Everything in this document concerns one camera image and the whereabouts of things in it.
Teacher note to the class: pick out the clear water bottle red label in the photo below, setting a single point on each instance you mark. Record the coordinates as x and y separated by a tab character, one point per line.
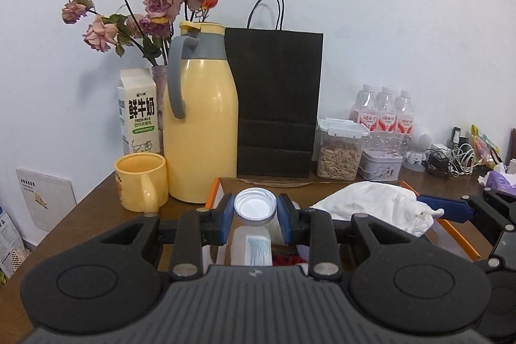
404	118
387	114
365	110

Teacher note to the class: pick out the small white ribbed lid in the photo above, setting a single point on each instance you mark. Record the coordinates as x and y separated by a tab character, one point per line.
255	207

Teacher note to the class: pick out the white robot speaker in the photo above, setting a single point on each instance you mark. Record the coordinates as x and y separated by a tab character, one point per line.
419	142

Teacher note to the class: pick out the printed white tin box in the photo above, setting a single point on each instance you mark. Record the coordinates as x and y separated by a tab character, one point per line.
381	166

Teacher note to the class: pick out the blue white carton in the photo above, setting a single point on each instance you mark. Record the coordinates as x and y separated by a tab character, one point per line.
10	243

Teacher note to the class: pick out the white plastic jar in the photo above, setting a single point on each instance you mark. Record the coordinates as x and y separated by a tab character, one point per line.
250	247

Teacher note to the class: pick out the yellow thermos jug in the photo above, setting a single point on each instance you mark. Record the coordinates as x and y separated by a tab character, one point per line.
201	126

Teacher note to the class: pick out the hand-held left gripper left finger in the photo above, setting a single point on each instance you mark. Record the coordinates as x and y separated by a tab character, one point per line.
227	215

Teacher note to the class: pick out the colourful snack packet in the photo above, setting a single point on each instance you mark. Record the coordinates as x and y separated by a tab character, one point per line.
485	146

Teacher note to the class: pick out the black paper bag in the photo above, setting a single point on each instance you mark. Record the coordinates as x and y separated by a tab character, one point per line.
278	102

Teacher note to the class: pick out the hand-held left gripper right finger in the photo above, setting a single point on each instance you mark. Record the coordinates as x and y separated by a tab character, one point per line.
285	215

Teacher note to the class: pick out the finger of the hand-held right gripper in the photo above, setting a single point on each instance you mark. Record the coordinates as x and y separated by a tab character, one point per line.
443	207

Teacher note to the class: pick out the yellow mug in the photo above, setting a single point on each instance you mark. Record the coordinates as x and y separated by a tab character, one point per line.
137	182

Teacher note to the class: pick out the purple tissue pack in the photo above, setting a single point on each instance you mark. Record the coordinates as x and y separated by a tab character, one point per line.
502	180

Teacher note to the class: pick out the pinkish grey vase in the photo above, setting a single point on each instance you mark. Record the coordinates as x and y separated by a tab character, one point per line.
158	106

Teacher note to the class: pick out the black upright charger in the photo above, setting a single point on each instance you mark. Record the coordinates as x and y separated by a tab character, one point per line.
456	136

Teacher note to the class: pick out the white milk carton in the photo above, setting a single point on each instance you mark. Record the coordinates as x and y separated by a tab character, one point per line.
137	114

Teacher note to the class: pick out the red cardboard box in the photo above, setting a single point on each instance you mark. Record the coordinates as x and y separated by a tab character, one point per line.
211	195

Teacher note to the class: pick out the white cloth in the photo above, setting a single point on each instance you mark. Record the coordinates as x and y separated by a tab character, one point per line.
371	203

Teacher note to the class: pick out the clear seed container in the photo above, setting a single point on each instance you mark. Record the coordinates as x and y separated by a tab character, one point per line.
338	158

